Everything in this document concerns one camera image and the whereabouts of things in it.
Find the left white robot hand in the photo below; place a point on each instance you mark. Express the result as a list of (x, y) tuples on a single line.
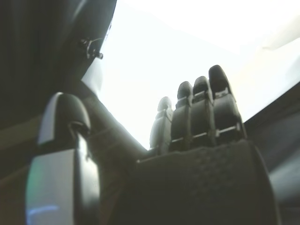
[(206, 182)]

